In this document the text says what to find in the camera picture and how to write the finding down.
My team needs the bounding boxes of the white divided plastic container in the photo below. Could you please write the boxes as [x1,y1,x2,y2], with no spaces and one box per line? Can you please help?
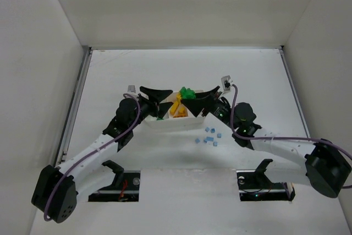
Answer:
[144,91,205,132]

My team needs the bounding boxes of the green lego cluster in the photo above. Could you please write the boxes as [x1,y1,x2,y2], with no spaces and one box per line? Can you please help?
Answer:
[179,86,196,100]

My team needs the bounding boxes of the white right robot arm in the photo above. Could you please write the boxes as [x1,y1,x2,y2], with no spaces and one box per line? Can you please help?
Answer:
[181,88,351,200]

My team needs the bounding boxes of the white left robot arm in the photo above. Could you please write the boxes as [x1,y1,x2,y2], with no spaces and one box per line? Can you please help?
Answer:
[31,86,173,223]

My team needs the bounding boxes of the yellow lego pieces in container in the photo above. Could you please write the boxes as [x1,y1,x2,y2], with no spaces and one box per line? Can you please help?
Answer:
[169,93,189,118]

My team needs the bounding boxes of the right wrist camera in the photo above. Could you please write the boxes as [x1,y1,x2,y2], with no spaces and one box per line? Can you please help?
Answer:
[221,75,233,92]

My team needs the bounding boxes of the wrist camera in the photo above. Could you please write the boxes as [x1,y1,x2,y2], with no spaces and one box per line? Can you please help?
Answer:
[127,85,136,94]
[221,75,233,92]

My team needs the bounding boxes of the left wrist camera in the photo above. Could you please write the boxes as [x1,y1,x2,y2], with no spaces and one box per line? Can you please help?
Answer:
[127,85,136,94]

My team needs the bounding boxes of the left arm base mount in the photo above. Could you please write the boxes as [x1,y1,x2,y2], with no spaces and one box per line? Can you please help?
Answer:
[88,160,141,203]

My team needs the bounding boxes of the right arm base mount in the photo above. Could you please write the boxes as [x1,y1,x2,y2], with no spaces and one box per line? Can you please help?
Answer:
[236,159,295,202]

